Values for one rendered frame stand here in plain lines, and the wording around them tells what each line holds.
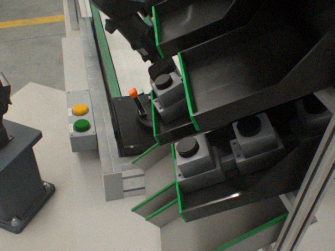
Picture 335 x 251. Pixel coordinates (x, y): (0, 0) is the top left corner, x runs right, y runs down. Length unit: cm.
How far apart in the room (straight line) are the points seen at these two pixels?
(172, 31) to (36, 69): 265
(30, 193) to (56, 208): 8
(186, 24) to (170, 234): 38
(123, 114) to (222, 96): 62
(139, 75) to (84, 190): 49
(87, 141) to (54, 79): 204
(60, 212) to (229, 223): 46
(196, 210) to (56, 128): 75
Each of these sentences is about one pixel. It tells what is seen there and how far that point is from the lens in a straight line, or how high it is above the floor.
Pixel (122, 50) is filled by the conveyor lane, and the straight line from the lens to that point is 141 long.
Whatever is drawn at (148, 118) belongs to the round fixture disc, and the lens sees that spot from 94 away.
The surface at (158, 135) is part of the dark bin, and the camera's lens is 56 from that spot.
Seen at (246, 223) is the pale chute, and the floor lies 112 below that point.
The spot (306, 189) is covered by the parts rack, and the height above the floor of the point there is 127.
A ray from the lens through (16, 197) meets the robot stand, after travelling 86.
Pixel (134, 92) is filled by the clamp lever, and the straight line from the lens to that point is 90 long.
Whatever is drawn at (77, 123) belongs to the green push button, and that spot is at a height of 97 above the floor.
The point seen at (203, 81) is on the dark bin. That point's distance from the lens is 43.
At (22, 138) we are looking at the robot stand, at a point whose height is 106.
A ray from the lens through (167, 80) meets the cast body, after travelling 58.
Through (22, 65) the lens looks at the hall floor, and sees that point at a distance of 323.
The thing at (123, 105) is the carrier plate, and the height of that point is 97.
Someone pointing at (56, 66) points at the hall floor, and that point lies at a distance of 315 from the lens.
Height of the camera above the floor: 159
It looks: 41 degrees down
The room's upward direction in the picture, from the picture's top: 3 degrees clockwise
